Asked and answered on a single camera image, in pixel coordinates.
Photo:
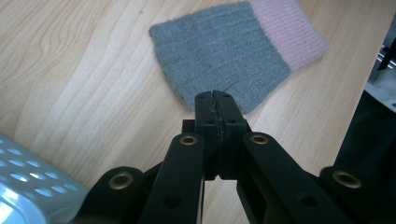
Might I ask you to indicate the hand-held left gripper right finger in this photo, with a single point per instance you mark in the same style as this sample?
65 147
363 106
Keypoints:
230 130

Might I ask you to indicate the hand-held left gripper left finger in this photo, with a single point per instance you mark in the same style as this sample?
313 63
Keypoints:
206 124

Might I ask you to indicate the grey pink knit glove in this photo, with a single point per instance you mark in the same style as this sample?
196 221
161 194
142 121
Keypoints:
218 46

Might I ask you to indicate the dark object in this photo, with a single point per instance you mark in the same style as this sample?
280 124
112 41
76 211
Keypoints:
367 133

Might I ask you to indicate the black metal stand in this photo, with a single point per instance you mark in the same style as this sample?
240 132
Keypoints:
388 56

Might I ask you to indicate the light blue plastic basket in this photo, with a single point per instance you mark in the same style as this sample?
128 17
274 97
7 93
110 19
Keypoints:
28 183

